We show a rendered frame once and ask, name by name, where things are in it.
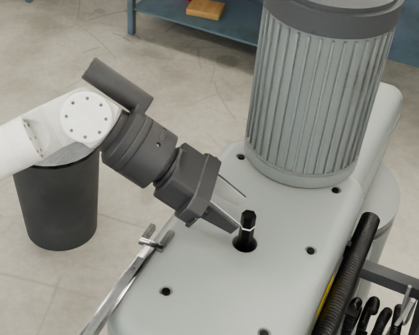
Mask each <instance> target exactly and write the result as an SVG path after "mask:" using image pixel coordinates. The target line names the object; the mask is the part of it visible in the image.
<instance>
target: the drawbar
mask: <svg viewBox="0 0 419 335"><path fill-rule="evenodd" d="M256 217H257V216H256V214H255V212H254V211H251V210H247V209H246V210H245V211H244V212H243V213H242V214H241V222H240V223H241V226H242V228H244V229H252V228H253V227H254V226H255V221H256ZM241 226H239V235H238V240H237V250H238V251H241V252H244V253H248V252H251V245H252V240H253V233H254V229H252V230H251V231H246V230H243V229H242V228H241Z"/></svg>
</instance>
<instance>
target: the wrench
mask: <svg viewBox="0 0 419 335"><path fill-rule="evenodd" d="M155 230H156V225H155V224H153V223H151V224H150V225H149V226H148V228H147V229H146V230H145V232H144V233H143V234H142V237H141V238H140V240H139V241H138V244H139V245H142V247H141V249H140V250H139V251H138V253H137V254H136V256H135V257H134V258H133V260H132V261H131V263H130V264H129V265H128V267H127V268H126V270H125V271H124V272H123V274H122V276H121V277H120V278H119V279H118V281H117V282H116V284H115V285H114V286H113V288H112V290H111V291H110V292H109V293H108V295H107V296H106V298H105V299H104V300H103V302H102V304H101V305H100V306H99V307H98V309H97V310H96V312H95V313H94V315H93V316H92V318H91V319H90V320H89V321H88V323H87V325H86V326H85V327H84V329H83V330H82V332H81V333H80V334H79V335H98V334H99V333H100V331H101V330H102V329H103V327H104V325H105V324H106V323H107V321H108V320H109V318H110V317H111V316H112V314H113V312H114V311H115V310H116V308H117V307H118V305H119V304H120V302H121V301H122V299H123V298H124V296H125V295H126V293H127V292H128V291H129V289H130V287H131V286H132V285H133V283H134V281H135V280H136V279H137V278H138V276H139V274H140V273H141V272H142V270H143V268H144V267H145V266H146V264H147V263H148V261H149V260H150V258H151V257H152V255H153V254H154V253H155V251H158V252H161V253H162V252H163V250H164V249H165V248H166V247H167V246H168V244H169V242H170V241H171V240H172V238H173V236H174V233H175V232H174V231H171V230H169V231H167V233H166V234H165V235H164V237H163V238H162V240H161V241H160V243H158V242H155V241H153V240H150V239H149V238H150V237H151V236H152V234H153V233H154V232H155Z"/></svg>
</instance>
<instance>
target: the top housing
mask: <svg viewBox="0 0 419 335"><path fill-rule="evenodd" d="M217 158H218V160H220V161H221V167H220V169H219V174H220V175H221V176H223V177H224V178H225V179H226V180H228V182H230V183H231V184H232V185H233V186H234V187H236V188H237V189H238V190H240V192H242V193H243V194H244V195H245V196H246V199H245V201H244V202H243V203H242V204H240V205H239V206H236V205H234V204H232V203H230V202H228V201H226V200H225V199H223V198H221V197H219V196H218V195H216V194H214V193H213V194H212V197H211V201H212V202H214V203H215V204H216V205H217V206H219V207H220V208H221V209H223V210H224V211H225V212H226V213H227V214H229V215H230V216H231V217H233V218H234V219H235V220H236V221H237V222H238V223H239V224H240V222H241V214H242V213H243V212H244V211H245V210H246V209H247V210H251V211H254V212H255V214H256V216H257V217H256V221H255V228H254V233H253V240H252V245H251V252H248V253H244V252H241V251H238V250H237V240H238V235H239V228H238V229H237V230H236V231H234V232H233V233H232V234H230V233H228V232H226V231H224V230H223V229H220V228H219V227H216V226H215V225H213V224H211V223H209V222H207V221H206V220H204V219H202V218H199V219H198V220H197V221H196V222H195V223H194V224H193V225H192V226H190V227H189V228H188V227H186V226H185V225H186V223H184V222H183V221H182V220H180V219H178V218H177V217H176V216H175V215H174V213H175V212H174V213H173V215H172V216H171V217H170V218H169V220H168V221H167V223H166V224H165V225H164V226H163V227H162V229H161V230H160V232H159V233H158V234H157V235H156V237H155V238H154V240H153V241H155V242H158V243H160V241H161V240H162V238H163V237H164V235H165V234H166V233H167V231H169V230H171V231H174V232H175V233H174V236H173V238H172V240H171V241H170V242H169V244H168V246H167V247H166V248H165V249H164V250H163V252H162V253H161V252H158V251H155V253H154V254H153V255H152V257H151V258H150V260H149V261H148V263H147V264H146V266H145V267H144V268H143V270H142V272H141V273H140V274H139V276H138V278H137V279H136V280H135V281H134V283H133V285H132V286H131V287H130V289H129V291H128V292H127V293H126V295H125V296H124V298H123V299H122V301H121V302H120V304H119V305H118V307H117V308H116V310H115V311H114V312H113V314H112V316H111V317H110V318H109V320H108V321H107V332H108V335H311V332H312V330H313V327H314V325H315V322H316V321H317V318H318V316H319V313H320V311H321V309H322V307H323V304H324V302H325V299H326V297H327V295H328V293H329V290H330V288H331V285H332V283H333V281H334V279H335V276H336V273H337V271H338V269H339V267H340V264H341V262H342V259H343V254H344V251H345V247H346V245H347V242H348V241H350V237H351V235H352V231H353V229H354V224H355V222H356V218H357V215H358V212H359V209H360V205H361V203H362V189H361V186H360V184H359V183H358V181H357V180H356V179H354V178H353V177H352V176H349V177H348V178H346V179H345V180H344V181H342V182H340V183H338V184H335V185H331V186H328V187H320V188H302V187H293V186H290V185H285V184H283V183H279V182H278V181H275V180H273V179H271V178H269V177H267V176H266V175H264V174H262V173H261V172H260V171H259V170H257V169H256V168H255V167H254V166H253V165H252V164H251V162H250V161H249V160H248V158H247V156H246V154H245V150H244V140H237V141H234V142H231V143H229V144H228V145H227V146H226V147H225V148H224V149H223V150H222V151H221V152H220V153H219V155H218V156H217Z"/></svg>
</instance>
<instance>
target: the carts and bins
mask: <svg viewBox="0 0 419 335"><path fill-rule="evenodd" d="M99 157H100V151H99V150H98V149H96V148H89V147H88V146H86V145H84V144H83V143H80V142H73V143H71V144H69V145H67V146H65V147H63V148H61V149H60V150H58V151H56V152H55V153H53V154H51V155H50V156H48V157H47V158H45V159H44V160H43V161H41V162H39V163H37V164H34V165H32V166H30V167H28V168H26V169H24V170H22V171H19V172H17V173H15V174H13V180H14V183H15V187H16V190H17V195H18V198H19V203H20V206H21V211H22V214H23V219H24V222H25V226H26V229H27V234H28V236H29V238H30V240H31V241H32V242H34V244H36V245H37V246H39V247H40V248H42V249H46V250H49V251H67V250H71V249H75V248H77V247H80V246H81V245H83V244H85V243H87V242H88V241H89V240H90V239H91V238H92V236H93V235H94V234H95V232H96V228H97V213H98V177H99Z"/></svg>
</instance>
